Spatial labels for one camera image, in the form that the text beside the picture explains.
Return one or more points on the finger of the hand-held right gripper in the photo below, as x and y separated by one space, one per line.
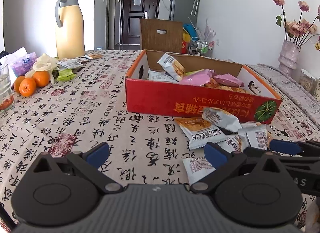
252 152
285 146

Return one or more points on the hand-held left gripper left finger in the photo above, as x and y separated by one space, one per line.
97 155

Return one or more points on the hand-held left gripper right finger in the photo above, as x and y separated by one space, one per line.
215 155

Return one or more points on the white orange cracker packet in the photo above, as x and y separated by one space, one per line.
225 89
197 170
200 132
233 142
257 137
172 66

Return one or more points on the pink snack packet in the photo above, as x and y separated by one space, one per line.
195 79
228 79

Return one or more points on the red cardboard box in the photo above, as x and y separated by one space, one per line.
155 97

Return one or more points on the green bar snack packet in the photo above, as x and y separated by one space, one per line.
192 72

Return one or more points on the white grey-print snack packet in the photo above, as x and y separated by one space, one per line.
160 76

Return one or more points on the calligraphy printed tablecloth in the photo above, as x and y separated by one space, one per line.
100 102

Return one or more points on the grey patterned cloth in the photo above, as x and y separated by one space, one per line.
287 92

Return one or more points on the clear storage jar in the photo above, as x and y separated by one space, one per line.
308 84

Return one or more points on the small green snack packet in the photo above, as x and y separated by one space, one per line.
65 74

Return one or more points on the pink textured vase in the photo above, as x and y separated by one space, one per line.
288 57

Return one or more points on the orange fruit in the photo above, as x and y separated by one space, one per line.
41 79
17 85
27 87

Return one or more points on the small white snack packet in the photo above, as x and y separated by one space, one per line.
83 60
68 63

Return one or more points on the small orange snack packet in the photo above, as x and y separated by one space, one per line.
94 56

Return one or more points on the red gift box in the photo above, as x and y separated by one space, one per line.
185 47

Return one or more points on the clear drinking glass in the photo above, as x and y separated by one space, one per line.
6 90

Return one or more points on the purple tissue pack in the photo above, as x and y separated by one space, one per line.
23 64

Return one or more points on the pink rose bouquet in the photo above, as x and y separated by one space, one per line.
295 29

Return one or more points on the yellow thermos jug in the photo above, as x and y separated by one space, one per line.
70 35

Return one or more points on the pale dried flowers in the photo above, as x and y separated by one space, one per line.
207 31

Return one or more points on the blue plastic item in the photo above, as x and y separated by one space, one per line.
190 31

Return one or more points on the brown wooden chair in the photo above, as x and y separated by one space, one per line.
150 40

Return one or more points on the white plastic bag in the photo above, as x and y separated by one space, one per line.
12 55

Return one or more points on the dark entrance door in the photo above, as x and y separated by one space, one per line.
130 22

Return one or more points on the dark cloth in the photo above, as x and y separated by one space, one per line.
3 54

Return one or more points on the grey interior door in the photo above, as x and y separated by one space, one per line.
112 17

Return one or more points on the grey refrigerator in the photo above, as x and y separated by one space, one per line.
177 5

